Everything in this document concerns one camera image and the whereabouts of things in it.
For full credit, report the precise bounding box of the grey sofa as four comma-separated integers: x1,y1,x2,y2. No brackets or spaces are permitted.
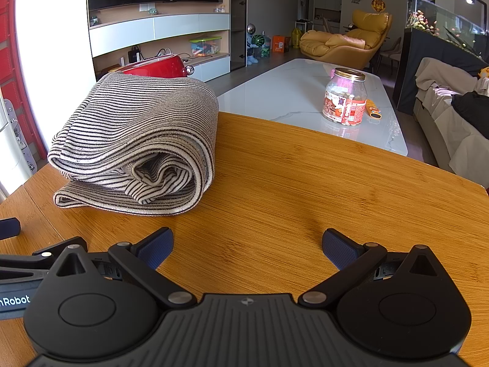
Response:
413,57,489,194

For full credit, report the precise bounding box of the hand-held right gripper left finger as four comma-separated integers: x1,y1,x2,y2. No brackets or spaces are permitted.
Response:
55,227,198,310

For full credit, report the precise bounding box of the aquarium on dark cabinet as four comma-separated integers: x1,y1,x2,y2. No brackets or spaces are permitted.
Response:
396,0,489,116

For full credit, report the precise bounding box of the yellow lounge chair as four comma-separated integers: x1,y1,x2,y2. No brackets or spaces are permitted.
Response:
299,9,393,72

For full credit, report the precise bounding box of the black garment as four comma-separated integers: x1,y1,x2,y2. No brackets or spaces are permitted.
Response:
451,92,489,139

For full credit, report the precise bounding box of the glass jar with gold lid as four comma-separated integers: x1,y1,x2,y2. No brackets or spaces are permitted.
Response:
322,68,368,127

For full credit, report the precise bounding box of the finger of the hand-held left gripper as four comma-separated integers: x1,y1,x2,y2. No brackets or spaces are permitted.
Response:
0,217,21,241
0,236,89,281

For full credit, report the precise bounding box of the dining chair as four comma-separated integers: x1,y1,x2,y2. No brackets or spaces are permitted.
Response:
376,37,403,74

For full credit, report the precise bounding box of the white marble coffee table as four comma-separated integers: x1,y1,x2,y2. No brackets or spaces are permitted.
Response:
216,58,409,157

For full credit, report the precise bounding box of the beige blanket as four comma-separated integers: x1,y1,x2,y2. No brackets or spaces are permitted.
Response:
414,57,489,102

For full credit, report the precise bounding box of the orange box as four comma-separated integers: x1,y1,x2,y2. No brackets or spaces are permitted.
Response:
272,35,291,54

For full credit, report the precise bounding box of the orange packet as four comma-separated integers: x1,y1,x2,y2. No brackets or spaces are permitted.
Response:
365,99,384,120

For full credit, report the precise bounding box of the television wall cabinet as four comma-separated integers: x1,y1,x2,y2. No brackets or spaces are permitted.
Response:
88,2,232,82

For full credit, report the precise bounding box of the black white striped shirt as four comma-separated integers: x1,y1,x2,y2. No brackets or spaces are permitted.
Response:
47,72,220,217

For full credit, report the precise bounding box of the red lattice panel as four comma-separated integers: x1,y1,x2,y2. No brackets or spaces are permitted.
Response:
0,0,47,155

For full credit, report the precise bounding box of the clear box with green lid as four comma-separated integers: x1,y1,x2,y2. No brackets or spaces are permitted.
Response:
189,36,222,58

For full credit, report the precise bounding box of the blue toy robot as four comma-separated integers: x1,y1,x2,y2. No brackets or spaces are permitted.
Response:
246,23,261,65

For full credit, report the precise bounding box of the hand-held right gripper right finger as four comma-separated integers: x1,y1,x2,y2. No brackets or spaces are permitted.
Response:
298,228,438,309

